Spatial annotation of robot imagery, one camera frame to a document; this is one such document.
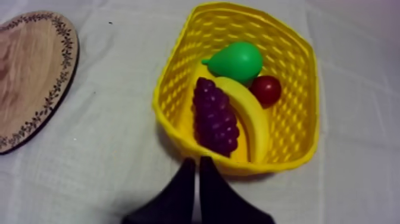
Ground small red fruit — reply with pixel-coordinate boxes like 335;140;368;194
249;75;283;106

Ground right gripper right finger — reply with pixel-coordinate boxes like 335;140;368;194
199;155;276;224

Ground round wooden board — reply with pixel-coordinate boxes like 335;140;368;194
0;10;80;155

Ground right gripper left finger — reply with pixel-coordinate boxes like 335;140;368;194
121;157;196;224

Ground purple toy grapes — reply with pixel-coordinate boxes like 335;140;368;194
192;76;240;158

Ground yellow toy banana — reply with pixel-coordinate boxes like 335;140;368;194
213;76;270;164

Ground yellow plastic basket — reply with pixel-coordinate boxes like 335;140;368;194
152;1;320;176

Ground green toy pear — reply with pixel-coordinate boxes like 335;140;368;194
201;41;264;84

